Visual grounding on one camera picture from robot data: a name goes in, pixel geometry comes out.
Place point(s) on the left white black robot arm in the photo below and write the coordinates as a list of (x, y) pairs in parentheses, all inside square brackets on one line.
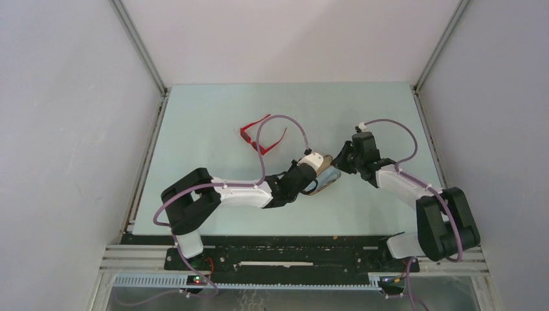
[(189, 202)]

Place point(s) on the right aluminium frame post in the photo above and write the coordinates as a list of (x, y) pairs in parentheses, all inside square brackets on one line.
[(448, 31)]

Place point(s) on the left aluminium frame post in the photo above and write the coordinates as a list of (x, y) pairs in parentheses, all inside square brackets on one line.
[(137, 42)]

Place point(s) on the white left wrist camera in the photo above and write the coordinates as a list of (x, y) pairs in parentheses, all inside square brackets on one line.
[(315, 160)]

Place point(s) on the white slotted cable duct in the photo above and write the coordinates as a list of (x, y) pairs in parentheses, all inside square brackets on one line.
[(136, 280)]

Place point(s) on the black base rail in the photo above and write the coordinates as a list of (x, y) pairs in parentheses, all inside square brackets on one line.
[(309, 260)]

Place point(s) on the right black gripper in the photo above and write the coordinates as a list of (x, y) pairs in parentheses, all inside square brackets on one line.
[(339, 161)]

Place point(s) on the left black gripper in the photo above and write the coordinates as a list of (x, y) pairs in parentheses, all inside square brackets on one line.
[(293, 164)]

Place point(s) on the aluminium frame post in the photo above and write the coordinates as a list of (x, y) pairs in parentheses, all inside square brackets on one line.
[(448, 31), (137, 42)]

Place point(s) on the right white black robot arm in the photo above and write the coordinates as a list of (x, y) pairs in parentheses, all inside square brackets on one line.
[(445, 226)]

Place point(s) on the brown plaid glasses case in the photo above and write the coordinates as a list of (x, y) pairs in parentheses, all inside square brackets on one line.
[(327, 175)]

